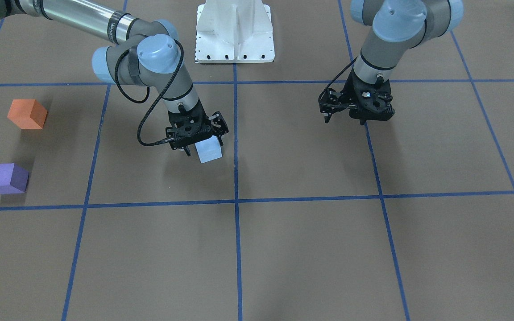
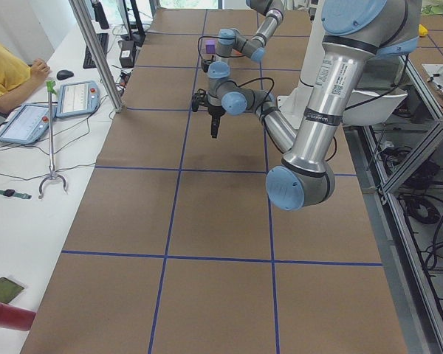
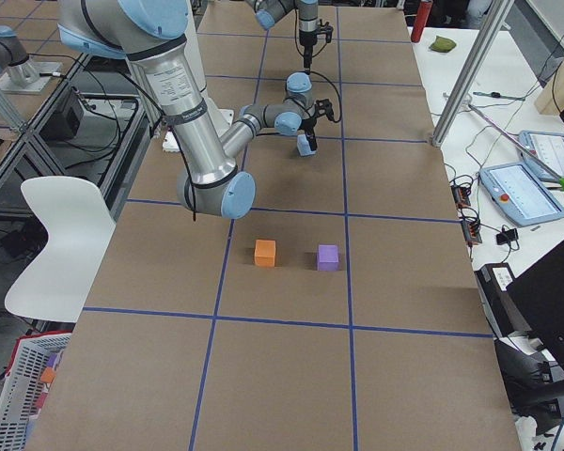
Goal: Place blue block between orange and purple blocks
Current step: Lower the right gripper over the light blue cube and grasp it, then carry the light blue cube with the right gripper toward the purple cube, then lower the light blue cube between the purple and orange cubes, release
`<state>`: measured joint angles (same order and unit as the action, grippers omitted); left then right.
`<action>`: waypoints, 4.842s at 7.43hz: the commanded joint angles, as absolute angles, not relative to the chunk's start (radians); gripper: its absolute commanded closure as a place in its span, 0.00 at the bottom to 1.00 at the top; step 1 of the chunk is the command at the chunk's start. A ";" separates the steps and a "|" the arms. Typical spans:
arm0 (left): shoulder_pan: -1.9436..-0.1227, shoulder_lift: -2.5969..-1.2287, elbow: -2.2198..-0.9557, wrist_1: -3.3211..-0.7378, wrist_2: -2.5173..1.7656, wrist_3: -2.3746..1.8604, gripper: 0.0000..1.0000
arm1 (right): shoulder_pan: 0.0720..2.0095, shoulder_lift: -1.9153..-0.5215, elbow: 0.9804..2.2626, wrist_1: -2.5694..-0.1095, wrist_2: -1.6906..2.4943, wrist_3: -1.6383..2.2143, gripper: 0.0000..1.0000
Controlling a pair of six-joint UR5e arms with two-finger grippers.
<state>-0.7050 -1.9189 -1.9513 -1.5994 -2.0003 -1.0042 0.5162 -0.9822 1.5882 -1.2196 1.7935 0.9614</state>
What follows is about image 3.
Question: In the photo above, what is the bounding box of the light blue foam block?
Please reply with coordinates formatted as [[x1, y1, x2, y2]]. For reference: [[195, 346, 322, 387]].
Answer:
[[297, 134, 314, 157]]

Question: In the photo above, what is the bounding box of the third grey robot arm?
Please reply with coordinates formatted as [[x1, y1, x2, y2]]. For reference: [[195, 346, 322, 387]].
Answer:
[[0, 25, 62, 94]]

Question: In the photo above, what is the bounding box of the purple foam block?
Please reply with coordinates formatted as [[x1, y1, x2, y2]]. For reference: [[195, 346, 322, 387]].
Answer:
[[317, 244, 340, 272]]

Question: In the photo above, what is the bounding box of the orange foam block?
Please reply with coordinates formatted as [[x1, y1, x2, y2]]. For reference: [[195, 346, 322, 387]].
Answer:
[[254, 239, 276, 268]]

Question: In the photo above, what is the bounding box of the orange block in basket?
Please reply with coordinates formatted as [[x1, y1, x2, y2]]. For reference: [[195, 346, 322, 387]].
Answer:
[[39, 366, 55, 384]]

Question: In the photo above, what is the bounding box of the red bottle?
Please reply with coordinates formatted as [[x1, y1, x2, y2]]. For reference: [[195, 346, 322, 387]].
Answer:
[[410, 0, 433, 43]]

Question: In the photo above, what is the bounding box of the green bean bag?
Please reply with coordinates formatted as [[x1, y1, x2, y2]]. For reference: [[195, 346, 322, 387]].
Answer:
[[429, 36, 457, 54]]

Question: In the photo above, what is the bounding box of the near blue teach pendant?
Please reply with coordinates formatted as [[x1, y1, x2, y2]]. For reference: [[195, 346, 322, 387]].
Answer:
[[479, 163, 564, 226]]

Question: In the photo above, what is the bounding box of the blue teach pendant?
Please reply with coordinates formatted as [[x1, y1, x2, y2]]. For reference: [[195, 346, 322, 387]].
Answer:
[[479, 163, 564, 226], [518, 131, 564, 177]]

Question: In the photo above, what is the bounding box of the far blue teach pendant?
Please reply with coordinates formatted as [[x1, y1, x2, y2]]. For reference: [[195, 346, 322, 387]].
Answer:
[[518, 131, 564, 177]]

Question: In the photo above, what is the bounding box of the white plastic chair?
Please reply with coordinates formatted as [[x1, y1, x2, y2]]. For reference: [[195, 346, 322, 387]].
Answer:
[[5, 176, 116, 323]]

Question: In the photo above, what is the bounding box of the green grabber tool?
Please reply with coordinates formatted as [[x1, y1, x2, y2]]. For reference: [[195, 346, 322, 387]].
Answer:
[[466, 102, 564, 191]]

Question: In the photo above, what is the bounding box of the black laptop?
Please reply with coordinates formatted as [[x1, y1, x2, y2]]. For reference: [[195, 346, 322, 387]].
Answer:
[[507, 240, 564, 369]]

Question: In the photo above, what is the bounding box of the white perforated basket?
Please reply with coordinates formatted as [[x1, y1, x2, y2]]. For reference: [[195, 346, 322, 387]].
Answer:
[[0, 332, 71, 450]]

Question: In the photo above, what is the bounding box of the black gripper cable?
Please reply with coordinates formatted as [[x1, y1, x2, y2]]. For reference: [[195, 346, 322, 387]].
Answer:
[[307, 70, 343, 124]]

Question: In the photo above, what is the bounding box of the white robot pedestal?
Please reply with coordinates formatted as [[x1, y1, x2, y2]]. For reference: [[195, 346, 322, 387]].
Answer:
[[142, 1, 228, 163]]

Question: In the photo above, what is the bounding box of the aluminium frame post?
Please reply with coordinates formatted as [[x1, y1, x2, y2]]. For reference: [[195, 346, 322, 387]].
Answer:
[[431, 0, 514, 148]]

